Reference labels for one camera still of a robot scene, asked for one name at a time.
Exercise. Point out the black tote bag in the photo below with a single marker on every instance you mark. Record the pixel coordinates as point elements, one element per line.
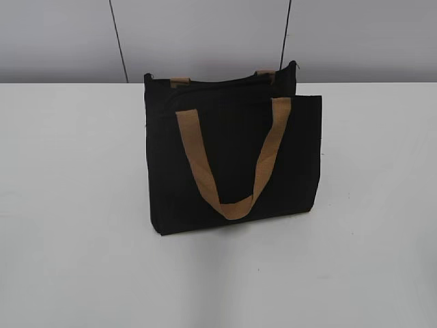
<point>235,118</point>

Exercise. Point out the tan front bag handle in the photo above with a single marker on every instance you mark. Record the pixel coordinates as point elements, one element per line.
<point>192,139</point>

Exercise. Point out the tan bag handle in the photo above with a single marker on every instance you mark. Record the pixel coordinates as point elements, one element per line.
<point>192,139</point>
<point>183,81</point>

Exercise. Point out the tan rear bag handle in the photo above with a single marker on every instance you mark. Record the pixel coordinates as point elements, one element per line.
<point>183,81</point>

